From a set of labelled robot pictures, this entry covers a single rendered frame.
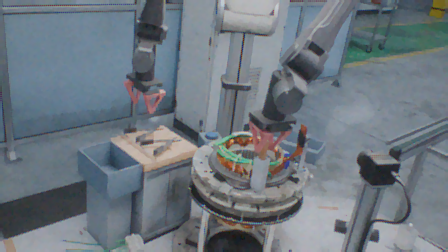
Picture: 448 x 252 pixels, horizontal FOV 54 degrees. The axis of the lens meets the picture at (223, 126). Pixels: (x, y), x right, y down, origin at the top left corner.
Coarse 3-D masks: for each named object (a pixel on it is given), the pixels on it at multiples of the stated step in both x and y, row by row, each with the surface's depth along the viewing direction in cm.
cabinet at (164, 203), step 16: (192, 160) 135; (144, 176) 124; (160, 176) 129; (176, 176) 134; (144, 192) 126; (160, 192) 132; (176, 192) 136; (144, 208) 129; (160, 208) 135; (176, 208) 140; (144, 224) 132; (160, 224) 138; (176, 224) 142; (144, 240) 134
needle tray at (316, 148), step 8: (288, 136) 156; (296, 136) 155; (280, 144) 147; (288, 144) 146; (296, 144) 155; (312, 144) 153; (320, 144) 152; (312, 152) 142; (320, 152) 146; (304, 160) 145; (312, 160) 143
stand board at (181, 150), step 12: (144, 132) 140; (156, 132) 141; (168, 132) 142; (120, 144) 131; (156, 144) 134; (180, 144) 136; (192, 144) 137; (132, 156) 126; (144, 156) 126; (156, 156) 127; (168, 156) 128; (180, 156) 130; (192, 156) 134; (144, 168) 122; (156, 168) 125
